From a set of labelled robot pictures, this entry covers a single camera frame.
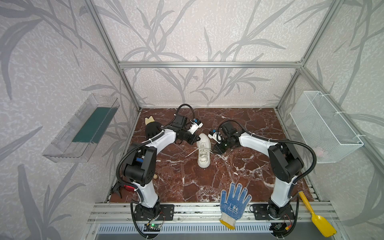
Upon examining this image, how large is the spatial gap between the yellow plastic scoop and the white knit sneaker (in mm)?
579

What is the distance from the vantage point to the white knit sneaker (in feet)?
2.88

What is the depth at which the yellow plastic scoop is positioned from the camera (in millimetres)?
681

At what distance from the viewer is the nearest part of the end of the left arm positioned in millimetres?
708
